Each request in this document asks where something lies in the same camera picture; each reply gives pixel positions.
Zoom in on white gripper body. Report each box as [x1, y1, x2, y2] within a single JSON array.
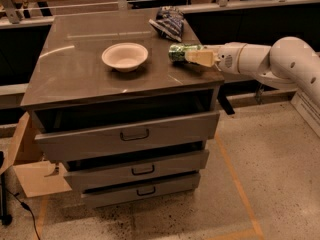
[[206, 42, 246, 74]]

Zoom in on brown cardboard box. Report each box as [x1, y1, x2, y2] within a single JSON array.
[[0, 113, 71, 197]]

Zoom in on middle grey drawer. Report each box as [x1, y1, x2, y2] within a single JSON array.
[[64, 149, 209, 191]]

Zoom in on bottom grey drawer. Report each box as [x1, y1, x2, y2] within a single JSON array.
[[81, 172, 200, 208]]

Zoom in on blue white chip bag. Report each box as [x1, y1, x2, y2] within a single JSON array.
[[149, 6, 184, 42]]

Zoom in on grey metal railing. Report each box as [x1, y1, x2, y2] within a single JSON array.
[[0, 0, 320, 110]]

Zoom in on black stand base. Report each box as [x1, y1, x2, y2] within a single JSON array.
[[0, 150, 14, 227]]

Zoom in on white printed cardboard box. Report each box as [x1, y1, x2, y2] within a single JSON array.
[[291, 89, 320, 137]]

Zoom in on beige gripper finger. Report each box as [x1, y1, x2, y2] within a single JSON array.
[[185, 49, 220, 67]]

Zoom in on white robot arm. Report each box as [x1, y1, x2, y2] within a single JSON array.
[[185, 37, 320, 105]]

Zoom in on grey drawer cabinet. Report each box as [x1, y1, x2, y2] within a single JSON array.
[[20, 7, 225, 209]]

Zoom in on grey drawer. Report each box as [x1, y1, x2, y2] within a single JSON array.
[[81, 172, 200, 208], [35, 111, 219, 162], [64, 149, 209, 191]]

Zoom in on white paper bowl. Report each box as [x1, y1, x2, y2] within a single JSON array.
[[101, 43, 148, 72]]

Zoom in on top grey drawer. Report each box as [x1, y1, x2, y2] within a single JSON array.
[[35, 111, 219, 162]]

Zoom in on black cable on floor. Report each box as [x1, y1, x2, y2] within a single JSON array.
[[5, 188, 42, 240]]

